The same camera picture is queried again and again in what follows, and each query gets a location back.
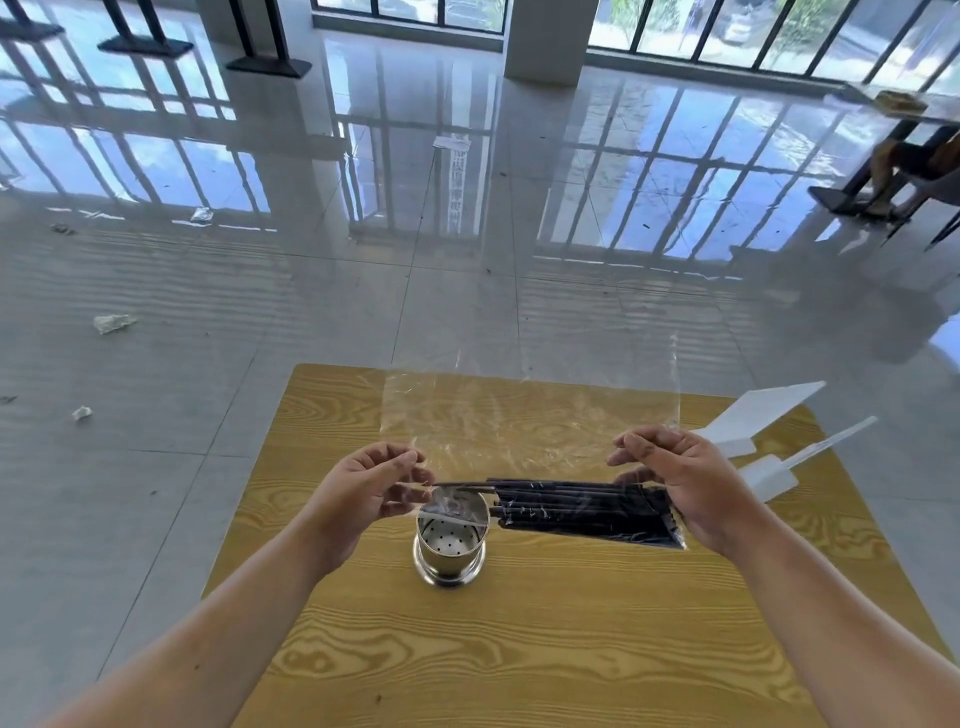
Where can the person's right hand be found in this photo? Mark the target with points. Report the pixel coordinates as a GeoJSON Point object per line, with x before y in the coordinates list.
{"type": "Point", "coordinates": [705, 487]}

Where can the person's left hand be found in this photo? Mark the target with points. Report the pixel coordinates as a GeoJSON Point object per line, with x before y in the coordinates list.
{"type": "Point", "coordinates": [360, 495]}

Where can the steel cylindrical holder cup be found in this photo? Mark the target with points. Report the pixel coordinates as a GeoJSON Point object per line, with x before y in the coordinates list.
{"type": "Point", "coordinates": [450, 555]}

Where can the bundle of black straws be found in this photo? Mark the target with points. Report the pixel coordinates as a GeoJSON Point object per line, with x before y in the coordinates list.
{"type": "Point", "coordinates": [585, 514]}

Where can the clear plastic bag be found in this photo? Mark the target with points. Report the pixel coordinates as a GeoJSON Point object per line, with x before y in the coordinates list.
{"type": "Point", "coordinates": [525, 420]}

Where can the person's left forearm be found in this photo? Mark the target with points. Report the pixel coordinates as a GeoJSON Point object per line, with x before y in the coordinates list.
{"type": "Point", "coordinates": [210, 652]}

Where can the person's right forearm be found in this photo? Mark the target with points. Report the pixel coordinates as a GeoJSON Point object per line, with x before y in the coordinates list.
{"type": "Point", "coordinates": [840, 622]}

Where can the narrow white plastic sign holder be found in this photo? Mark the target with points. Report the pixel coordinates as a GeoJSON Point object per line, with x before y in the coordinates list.
{"type": "Point", "coordinates": [772, 476]}

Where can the wide white plastic sign holder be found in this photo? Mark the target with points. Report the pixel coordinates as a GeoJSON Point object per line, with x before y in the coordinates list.
{"type": "Point", "coordinates": [757, 412]}

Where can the large crumpled clear plastic scrap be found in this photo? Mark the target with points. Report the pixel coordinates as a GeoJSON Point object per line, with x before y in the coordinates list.
{"type": "Point", "coordinates": [114, 323]}

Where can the wooden table with black base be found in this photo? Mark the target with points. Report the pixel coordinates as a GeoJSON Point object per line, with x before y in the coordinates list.
{"type": "Point", "coordinates": [832, 201]}

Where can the flat clear plastic scrap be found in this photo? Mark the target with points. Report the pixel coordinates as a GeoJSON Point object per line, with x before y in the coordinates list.
{"type": "Point", "coordinates": [201, 215]}

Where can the grey chair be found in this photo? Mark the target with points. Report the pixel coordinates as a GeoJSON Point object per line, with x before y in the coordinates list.
{"type": "Point", "coordinates": [941, 187]}
{"type": "Point", "coordinates": [946, 229]}

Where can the flat wooden box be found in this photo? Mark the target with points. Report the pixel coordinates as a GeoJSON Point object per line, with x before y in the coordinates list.
{"type": "Point", "coordinates": [902, 101]}

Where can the short table with black legs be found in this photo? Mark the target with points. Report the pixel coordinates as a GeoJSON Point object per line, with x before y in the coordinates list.
{"type": "Point", "coordinates": [270, 67]}

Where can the long table with black legs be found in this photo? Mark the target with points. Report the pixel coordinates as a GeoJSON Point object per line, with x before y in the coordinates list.
{"type": "Point", "coordinates": [142, 46]}

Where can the black-framed glass window wall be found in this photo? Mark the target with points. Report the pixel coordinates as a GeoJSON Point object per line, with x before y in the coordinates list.
{"type": "Point", "coordinates": [405, 9]}
{"type": "Point", "coordinates": [750, 30]}

